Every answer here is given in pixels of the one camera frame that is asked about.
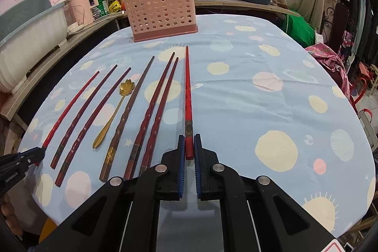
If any pink floral cloth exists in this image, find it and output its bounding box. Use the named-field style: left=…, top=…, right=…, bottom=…
left=305, top=43, right=351, bottom=99

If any pink perforated utensil basket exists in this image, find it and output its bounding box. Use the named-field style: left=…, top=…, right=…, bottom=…
left=122, top=0, right=199, bottom=43

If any dark red chopstick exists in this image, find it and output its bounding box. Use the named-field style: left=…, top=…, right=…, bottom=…
left=138, top=57, right=179, bottom=177
left=50, top=64, right=118, bottom=169
left=55, top=67, right=132, bottom=187
left=124, top=52, right=176, bottom=181

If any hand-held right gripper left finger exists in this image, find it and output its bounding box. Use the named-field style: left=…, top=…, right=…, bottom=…
left=35, top=135, right=186, bottom=252

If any green plastic bag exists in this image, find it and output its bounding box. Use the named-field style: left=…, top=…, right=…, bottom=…
left=280, top=14, right=317, bottom=48

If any red stool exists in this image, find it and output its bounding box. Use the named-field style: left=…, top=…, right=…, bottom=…
left=350, top=61, right=378, bottom=106

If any green can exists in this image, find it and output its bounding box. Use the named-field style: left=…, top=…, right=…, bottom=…
left=94, top=0, right=110, bottom=18

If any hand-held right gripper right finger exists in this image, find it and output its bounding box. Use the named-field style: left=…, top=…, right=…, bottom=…
left=193, top=134, right=337, bottom=252

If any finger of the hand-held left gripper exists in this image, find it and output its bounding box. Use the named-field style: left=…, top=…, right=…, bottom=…
left=16, top=158, right=41, bottom=171
left=0, top=147, right=46, bottom=164

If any bright red chopstick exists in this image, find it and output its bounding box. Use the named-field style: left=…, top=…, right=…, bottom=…
left=184, top=46, right=194, bottom=159
left=38, top=71, right=100, bottom=166

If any pink electric kettle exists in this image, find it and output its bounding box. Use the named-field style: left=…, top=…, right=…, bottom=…
left=64, top=0, right=100, bottom=34

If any gold flower-shaped spoon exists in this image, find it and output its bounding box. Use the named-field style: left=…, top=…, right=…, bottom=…
left=92, top=79, right=136, bottom=150

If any dark wooden chair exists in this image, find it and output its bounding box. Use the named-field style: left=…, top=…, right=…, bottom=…
left=323, top=2, right=355, bottom=49

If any grey white dish rack box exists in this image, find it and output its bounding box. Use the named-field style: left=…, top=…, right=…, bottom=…
left=0, top=0, right=68, bottom=94

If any person's left hand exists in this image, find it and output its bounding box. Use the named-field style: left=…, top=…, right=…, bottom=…
left=0, top=195, right=25, bottom=237

